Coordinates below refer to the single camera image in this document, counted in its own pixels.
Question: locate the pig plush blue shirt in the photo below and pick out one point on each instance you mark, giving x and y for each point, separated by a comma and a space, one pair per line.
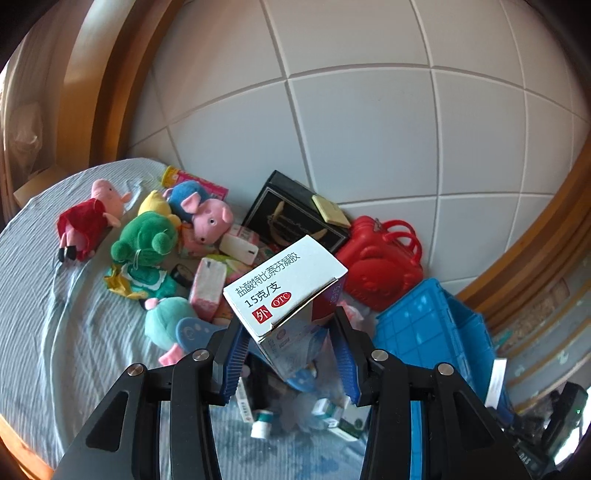
207, 217

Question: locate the black gift box gold ribbon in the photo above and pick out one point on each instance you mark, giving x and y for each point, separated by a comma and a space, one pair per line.
277, 207

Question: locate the yellow plush toy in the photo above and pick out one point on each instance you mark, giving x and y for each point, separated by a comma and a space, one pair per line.
154, 203

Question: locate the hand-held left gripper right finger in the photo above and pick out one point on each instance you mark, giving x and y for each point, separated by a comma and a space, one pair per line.
346, 360

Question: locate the red white medicine box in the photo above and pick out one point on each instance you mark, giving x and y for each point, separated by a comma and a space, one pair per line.
244, 406

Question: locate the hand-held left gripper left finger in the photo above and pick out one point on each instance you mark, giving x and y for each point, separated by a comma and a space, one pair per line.
231, 364

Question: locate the red bear suitcase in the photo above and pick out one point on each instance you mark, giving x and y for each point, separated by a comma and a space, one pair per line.
378, 267

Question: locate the green frog plush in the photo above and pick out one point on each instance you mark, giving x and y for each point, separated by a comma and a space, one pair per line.
143, 240

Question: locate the white blue medicine box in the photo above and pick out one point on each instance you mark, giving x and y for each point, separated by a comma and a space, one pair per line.
277, 286

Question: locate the white power bank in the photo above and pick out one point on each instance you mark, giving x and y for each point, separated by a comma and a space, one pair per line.
238, 247

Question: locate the pig plush red dress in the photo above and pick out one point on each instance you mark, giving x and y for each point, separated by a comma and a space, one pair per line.
85, 217

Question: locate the pink floral tissue pack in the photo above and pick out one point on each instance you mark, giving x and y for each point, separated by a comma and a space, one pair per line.
207, 286

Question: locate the beige curtain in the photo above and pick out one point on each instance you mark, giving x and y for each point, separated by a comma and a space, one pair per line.
27, 83

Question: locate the small green white box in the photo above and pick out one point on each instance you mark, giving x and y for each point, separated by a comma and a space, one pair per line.
325, 410

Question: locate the white green medicine box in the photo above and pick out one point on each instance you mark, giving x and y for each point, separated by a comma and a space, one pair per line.
351, 427

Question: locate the blue plastic storage container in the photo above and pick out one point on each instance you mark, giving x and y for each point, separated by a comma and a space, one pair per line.
415, 332

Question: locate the white tube teal cap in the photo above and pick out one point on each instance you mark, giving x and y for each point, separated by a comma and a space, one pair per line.
261, 429

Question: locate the curved wooden frame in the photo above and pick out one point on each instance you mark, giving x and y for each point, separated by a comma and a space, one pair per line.
531, 240
106, 92

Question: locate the teal plush toy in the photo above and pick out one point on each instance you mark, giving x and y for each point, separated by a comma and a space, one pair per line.
166, 323

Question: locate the yellow notepad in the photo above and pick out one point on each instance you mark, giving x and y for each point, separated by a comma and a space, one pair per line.
330, 210

